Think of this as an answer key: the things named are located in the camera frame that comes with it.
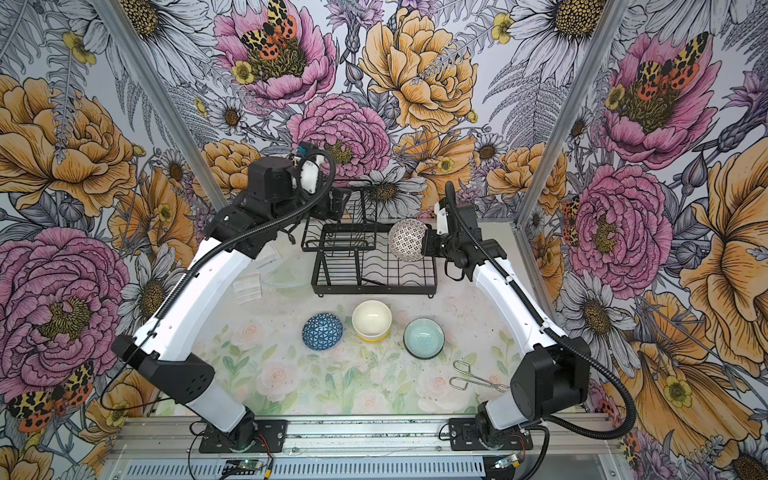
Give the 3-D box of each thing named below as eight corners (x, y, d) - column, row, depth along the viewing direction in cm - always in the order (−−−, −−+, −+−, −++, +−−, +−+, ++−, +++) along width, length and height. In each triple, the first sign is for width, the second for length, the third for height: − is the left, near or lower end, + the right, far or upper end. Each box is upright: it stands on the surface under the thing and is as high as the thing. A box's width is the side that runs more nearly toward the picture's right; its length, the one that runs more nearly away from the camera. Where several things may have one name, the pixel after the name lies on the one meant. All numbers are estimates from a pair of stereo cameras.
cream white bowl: (353, 346, 90) (350, 334, 84) (356, 313, 97) (353, 300, 91) (392, 346, 90) (392, 334, 84) (392, 313, 97) (392, 300, 91)
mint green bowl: (396, 346, 91) (396, 336, 86) (421, 321, 96) (422, 310, 91) (423, 371, 86) (425, 362, 81) (447, 343, 91) (450, 333, 86)
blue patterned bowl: (302, 350, 90) (299, 344, 86) (308, 319, 96) (305, 312, 93) (341, 350, 90) (339, 344, 86) (345, 319, 96) (343, 312, 93)
